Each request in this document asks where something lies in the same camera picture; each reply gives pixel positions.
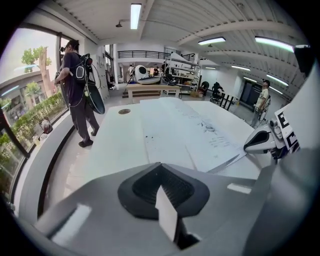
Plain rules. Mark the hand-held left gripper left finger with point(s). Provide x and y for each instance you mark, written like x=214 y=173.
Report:
x=100 y=212

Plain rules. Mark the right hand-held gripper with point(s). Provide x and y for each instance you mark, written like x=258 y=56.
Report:
x=285 y=125

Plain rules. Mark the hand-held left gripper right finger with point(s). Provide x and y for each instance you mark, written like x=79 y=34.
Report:
x=225 y=207

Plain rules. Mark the white printed book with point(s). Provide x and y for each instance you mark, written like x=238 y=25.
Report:
x=170 y=130

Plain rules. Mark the black office chair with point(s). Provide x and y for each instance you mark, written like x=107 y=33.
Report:
x=216 y=90

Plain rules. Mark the long ceiling light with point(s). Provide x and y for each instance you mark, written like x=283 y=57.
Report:
x=240 y=68
x=273 y=43
x=136 y=16
x=212 y=41

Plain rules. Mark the small pale bottle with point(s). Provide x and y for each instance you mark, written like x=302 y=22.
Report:
x=37 y=141

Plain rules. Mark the white metal shelf rack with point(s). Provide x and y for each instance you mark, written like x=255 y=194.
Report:
x=183 y=75

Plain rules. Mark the black backpack rig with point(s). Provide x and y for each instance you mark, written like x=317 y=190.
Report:
x=96 y=100

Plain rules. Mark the wooden table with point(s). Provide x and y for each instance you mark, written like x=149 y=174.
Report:
x=152 y=87

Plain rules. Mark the white egg-shaped robot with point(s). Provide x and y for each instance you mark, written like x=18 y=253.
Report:
x=143 y=73

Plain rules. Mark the black mezzanine railing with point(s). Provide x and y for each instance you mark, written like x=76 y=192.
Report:
x=140 y=52

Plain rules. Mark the black framed window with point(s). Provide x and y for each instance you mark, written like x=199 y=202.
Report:
x=59 y=42

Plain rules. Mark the grey ceiling pendant fixture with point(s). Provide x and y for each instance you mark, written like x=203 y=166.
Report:
x=119 y=25

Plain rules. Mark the small glass photo frame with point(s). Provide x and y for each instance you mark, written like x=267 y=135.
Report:
x=46 y=126

